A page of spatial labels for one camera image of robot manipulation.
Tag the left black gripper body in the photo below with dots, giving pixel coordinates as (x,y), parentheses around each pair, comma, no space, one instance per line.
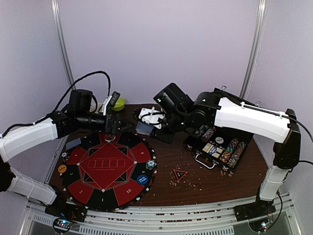
(84,120)

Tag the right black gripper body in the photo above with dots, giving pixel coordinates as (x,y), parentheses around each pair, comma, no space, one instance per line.
(161,132)

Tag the single blue playing card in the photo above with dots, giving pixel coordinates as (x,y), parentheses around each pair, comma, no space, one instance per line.
(73,143)

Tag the blue playing card deck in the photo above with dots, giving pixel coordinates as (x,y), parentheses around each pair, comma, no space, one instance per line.
(144,129)

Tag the teal poker chip stack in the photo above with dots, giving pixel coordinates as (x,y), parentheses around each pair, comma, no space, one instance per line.
(151,164)

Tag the small poker chip stack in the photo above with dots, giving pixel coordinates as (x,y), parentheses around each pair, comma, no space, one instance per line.
(64,156)

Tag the orange big blind button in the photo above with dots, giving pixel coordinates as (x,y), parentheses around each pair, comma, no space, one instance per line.
(62,168)

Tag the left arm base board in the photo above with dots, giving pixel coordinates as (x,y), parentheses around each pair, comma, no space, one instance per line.
(68,221)

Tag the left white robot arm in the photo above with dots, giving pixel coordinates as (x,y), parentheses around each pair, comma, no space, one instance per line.
(54,126)

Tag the right arm base board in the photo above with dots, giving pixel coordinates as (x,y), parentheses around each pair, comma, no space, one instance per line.
(256,213)

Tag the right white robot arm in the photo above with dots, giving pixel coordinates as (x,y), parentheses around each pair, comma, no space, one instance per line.
(224,110)

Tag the green bowl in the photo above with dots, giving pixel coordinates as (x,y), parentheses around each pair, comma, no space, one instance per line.
(120,104)

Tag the clear dealer button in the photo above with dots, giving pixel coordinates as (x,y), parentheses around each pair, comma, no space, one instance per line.
(109,137)

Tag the white round button in case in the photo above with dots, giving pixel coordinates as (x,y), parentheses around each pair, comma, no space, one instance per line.
(219,140)

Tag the boxed card deck in case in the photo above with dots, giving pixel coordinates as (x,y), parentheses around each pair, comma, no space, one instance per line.
(213,150)

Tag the black poker chip case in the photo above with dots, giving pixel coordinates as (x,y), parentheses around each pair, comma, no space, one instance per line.
(193,143)

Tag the red black triangle token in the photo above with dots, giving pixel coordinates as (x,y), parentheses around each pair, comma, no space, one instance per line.
(179,174)

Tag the poker chip row two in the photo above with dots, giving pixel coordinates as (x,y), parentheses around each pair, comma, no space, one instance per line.
(236,154)

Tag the round red black poker mat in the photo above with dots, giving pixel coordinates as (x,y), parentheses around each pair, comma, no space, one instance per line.
(101,176)

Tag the blue small blind button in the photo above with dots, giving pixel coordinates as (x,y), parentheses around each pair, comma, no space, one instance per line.
(142,179)

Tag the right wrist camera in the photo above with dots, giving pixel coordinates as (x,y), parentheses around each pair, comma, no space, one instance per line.
(149,116)

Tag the chrome case handle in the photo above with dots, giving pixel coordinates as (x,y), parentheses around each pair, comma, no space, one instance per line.
(204,162)

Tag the right aluminium post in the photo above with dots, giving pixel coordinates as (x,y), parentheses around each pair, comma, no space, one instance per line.
(255,47)

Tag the aluminium post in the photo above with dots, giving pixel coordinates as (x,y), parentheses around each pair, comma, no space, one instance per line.
(61,39)
(255,47)

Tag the left aluminium post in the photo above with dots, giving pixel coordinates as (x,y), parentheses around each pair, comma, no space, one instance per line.
(61,39)

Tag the aluminium front rail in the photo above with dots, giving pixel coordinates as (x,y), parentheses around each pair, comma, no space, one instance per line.
(201,219)

